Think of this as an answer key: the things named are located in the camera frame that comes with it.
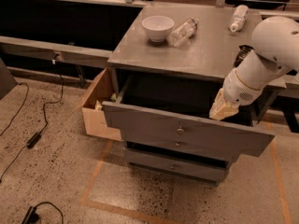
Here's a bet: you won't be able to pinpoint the grey metal rail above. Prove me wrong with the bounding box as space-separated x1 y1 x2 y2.
0 36 112 68

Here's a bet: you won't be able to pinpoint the grey drawer cabinet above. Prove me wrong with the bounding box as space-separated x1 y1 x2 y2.
108 4 286 174

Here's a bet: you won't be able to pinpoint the clear plastic bottle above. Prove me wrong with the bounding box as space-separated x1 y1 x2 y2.
167 18 199 47

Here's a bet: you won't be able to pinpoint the grey bottom drawer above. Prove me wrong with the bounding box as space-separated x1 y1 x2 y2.
124 147 227 183

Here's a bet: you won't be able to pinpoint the black plug with cable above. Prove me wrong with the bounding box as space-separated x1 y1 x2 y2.
21 201 64 224

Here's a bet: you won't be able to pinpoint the black power adapter cable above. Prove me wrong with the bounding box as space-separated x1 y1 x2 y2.
0 74 65 184

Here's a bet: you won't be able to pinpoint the grey drawer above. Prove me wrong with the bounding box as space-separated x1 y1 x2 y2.
103 74 275 157
128 138 240 162
124 147 227 183

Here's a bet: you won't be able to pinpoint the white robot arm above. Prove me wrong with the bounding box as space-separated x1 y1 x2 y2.
209 16 299 120

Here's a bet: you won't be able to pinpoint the grey top drawer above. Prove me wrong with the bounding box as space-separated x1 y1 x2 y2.
103 74 275 157

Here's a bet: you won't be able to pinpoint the cardboard box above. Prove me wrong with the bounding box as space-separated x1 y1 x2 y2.
73 68 121 141

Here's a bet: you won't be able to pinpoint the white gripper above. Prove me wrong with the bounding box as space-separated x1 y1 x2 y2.
209 68 262 120

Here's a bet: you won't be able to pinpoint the grey middle drawer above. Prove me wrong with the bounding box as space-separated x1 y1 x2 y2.
128 138 240 162

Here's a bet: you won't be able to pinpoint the items inside cardboard box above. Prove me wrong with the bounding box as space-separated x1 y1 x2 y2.
94 92 117 110

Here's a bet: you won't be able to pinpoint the white ceramic bowl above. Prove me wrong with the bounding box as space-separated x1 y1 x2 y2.
142 16 174 42

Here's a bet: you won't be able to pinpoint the white plastic bottle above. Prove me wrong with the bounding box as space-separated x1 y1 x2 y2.
229 5 249 33

